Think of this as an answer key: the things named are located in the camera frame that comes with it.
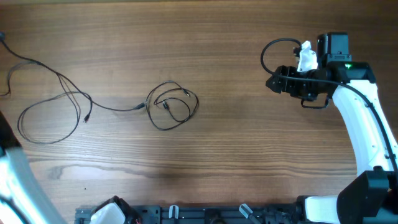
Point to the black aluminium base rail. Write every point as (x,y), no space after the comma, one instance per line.
(151,214)

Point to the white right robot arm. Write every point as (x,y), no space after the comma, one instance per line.
(351,86)

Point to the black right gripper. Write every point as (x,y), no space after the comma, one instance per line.
(286,84)

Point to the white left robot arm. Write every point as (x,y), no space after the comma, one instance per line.
(22,198)

